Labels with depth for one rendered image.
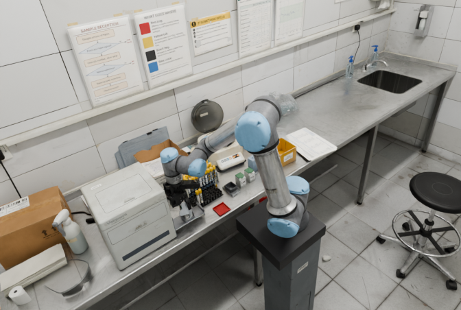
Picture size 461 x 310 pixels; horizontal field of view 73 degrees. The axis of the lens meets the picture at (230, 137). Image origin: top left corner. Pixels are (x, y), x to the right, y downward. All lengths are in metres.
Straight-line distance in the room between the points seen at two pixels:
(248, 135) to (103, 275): 0.91
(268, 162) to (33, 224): 1.09
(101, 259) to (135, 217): 0.32
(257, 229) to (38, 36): 1.28
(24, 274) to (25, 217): 0.24
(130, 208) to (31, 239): 0.55
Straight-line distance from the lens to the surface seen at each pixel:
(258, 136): 0.96
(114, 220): 1.33
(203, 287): 2.42
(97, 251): 1.64
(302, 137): 2.10
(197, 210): 1.59
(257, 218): 1.48
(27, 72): 1.68
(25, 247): 1.74
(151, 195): 1.34
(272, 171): 1.07
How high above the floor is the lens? 2.04
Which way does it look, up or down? 33 degrees down
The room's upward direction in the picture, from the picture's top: 6 degrees counter-clockwise
